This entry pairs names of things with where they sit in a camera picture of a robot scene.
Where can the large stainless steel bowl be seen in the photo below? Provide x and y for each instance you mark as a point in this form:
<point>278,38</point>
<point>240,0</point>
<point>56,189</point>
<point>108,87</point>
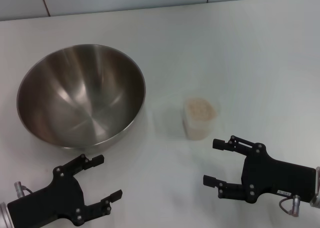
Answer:
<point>80,98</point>

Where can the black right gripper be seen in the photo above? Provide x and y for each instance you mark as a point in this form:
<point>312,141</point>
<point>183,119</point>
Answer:
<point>275,178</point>

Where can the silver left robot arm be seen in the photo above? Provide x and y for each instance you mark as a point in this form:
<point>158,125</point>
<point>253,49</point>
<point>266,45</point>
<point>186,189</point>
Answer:
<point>3,215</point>

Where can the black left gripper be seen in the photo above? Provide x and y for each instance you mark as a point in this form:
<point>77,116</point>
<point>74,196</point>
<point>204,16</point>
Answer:
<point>50,200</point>

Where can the clear plastic measuring cup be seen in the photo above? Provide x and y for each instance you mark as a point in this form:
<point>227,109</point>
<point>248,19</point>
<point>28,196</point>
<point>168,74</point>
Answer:
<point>193,130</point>

